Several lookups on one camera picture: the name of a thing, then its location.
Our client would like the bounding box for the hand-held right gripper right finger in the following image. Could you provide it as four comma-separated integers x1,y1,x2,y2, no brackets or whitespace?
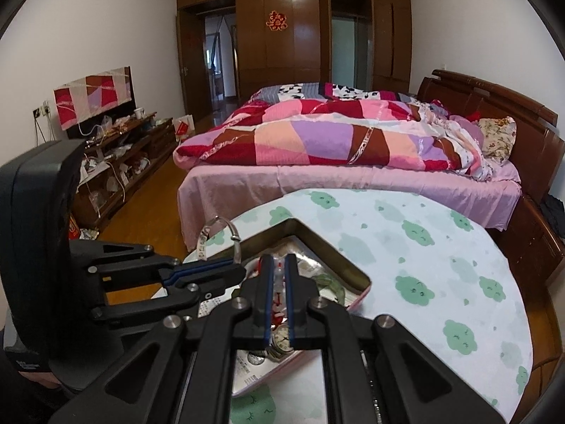
284,254,506,424

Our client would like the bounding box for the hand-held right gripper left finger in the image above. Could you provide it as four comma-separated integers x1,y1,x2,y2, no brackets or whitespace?
48,255,275,424

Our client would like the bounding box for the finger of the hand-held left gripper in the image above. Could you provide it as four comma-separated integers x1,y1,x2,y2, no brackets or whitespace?
87,244,245,284
89,267,247,324

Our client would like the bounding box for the red cord pendant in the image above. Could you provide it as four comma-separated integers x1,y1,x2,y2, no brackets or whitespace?
271,260,286,328

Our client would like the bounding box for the silver bangle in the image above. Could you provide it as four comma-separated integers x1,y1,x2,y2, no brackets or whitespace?
200,215,244,266

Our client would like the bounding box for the green jade bangle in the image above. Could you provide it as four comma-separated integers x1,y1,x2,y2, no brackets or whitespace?
311,273,348,306

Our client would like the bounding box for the metal wristwatch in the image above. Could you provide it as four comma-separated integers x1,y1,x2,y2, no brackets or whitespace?
266,325,296,359

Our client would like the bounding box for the rectangular metal tin box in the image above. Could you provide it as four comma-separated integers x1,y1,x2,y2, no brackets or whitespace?
154,217,373,401

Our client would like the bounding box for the pink bedsheet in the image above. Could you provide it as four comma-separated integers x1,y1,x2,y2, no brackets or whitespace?
177,159,523,252

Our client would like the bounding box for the wooden television cabinet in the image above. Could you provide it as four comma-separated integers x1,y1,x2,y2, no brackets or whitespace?
73,112,178,233

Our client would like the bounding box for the red and white shopping bag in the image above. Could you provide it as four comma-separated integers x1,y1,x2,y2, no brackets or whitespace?
173,114,196,144

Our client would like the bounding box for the patchwork quilt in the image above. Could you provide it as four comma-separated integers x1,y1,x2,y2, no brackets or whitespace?
172,81,496,182

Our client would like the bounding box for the television with patchwork cover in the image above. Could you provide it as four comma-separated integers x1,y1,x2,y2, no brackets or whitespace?
53,65,133,132

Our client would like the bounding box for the brown wooden wardrobe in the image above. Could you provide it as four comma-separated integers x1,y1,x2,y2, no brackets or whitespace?
177,0,414,121

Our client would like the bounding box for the purple pillow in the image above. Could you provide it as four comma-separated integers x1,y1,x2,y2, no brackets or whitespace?
447,115,484,143

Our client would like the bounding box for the wooden nightstand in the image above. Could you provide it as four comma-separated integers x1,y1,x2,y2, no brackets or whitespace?
494,194,565,284

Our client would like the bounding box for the red paper decoration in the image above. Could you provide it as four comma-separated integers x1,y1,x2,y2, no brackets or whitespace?
264,10,288,32

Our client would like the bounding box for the floral pillow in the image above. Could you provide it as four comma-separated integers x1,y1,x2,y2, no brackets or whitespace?
477,116,517,167

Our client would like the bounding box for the dark garment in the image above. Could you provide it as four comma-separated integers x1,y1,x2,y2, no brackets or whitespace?
541,194,565,231

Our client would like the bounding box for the wooden bed frame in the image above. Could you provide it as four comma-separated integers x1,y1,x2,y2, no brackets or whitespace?
417,69,565,196

